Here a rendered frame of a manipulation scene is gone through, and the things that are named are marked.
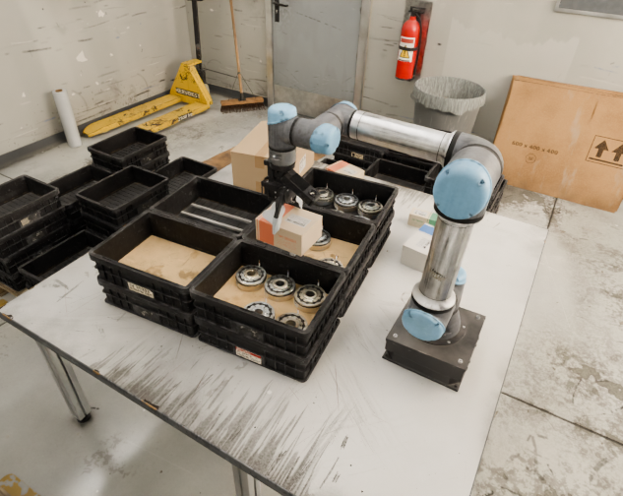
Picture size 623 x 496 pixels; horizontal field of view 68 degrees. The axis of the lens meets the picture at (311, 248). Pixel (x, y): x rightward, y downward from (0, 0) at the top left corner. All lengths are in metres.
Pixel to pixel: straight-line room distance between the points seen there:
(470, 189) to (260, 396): 0.84
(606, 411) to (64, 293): 2.41
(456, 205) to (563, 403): 1.71
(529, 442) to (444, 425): 0.99
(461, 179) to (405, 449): 0.75
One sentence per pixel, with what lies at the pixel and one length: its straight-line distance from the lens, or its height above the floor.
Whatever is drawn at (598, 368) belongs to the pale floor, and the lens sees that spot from 2.86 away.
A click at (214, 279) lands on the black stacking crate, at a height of 0.89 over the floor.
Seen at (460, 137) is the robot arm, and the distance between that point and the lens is 1.19.
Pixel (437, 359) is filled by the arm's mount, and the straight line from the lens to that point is 1.46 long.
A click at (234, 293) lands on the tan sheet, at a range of 1.56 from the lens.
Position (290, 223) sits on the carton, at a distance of 1.35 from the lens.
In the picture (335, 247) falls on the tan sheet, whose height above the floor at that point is 0.83.
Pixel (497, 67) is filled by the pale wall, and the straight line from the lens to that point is 4.30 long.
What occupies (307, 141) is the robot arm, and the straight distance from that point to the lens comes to 1.18.
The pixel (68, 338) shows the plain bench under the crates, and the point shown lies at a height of 0.70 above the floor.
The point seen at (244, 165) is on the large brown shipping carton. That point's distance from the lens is 2.28.
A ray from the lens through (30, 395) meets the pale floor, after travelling 2.60.
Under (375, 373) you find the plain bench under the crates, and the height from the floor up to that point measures 0.70.
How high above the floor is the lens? 1.89
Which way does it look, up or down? 37 degrees down
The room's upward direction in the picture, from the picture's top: 2 degrees clockwise
